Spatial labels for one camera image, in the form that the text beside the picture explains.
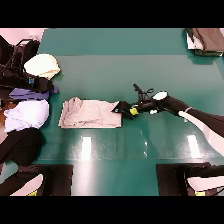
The grey-brown garment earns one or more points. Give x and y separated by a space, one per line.
210 39

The purple garment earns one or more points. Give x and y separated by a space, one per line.
28 94

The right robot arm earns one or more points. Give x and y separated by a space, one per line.
200 116

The white garment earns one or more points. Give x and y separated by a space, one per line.
28 114

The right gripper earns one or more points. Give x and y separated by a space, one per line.
142 107

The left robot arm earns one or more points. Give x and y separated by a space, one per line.
20 146

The cream garment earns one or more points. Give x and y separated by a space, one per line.
42 66

